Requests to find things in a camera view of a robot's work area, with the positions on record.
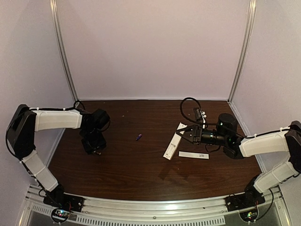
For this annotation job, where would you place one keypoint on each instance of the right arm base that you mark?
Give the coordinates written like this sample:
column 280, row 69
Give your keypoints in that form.
column 246, row 205

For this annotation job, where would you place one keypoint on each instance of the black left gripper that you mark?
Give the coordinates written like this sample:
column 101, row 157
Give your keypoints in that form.
column 93, row 146

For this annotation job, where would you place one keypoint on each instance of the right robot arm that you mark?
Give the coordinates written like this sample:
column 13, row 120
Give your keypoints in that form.
column 237, row 147

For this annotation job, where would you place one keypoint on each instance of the right aluminium frame post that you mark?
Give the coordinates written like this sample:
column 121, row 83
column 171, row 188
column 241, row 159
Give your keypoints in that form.
column 243, row 53

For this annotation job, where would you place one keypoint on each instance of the aluminium front rail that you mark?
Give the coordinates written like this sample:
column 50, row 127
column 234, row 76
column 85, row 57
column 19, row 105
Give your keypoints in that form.
column 198, row 212

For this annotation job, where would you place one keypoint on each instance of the white remote control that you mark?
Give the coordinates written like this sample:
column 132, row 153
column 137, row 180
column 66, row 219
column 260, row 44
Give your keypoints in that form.
column 174, row 143

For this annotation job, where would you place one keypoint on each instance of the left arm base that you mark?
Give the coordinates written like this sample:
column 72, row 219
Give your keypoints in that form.
column 66, row 209

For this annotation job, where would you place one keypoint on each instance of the aluminium frame post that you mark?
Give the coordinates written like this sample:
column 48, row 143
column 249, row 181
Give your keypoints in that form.
column 61, row 48
column 243, row 53

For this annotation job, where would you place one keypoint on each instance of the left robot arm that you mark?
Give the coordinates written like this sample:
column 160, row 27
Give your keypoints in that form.
column 26, row 121

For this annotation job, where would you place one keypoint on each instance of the left aluminium frame post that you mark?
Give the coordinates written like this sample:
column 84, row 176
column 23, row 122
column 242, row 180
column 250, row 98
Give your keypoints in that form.
column 61, row 48

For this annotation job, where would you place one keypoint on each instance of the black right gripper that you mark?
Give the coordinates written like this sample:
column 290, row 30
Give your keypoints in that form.
column 197, row 134

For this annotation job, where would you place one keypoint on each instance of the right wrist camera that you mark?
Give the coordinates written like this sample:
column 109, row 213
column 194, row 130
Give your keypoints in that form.
column 200, row 116

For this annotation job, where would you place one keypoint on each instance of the white battery cover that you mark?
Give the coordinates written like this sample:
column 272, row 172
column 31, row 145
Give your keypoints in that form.
column 203, row 156

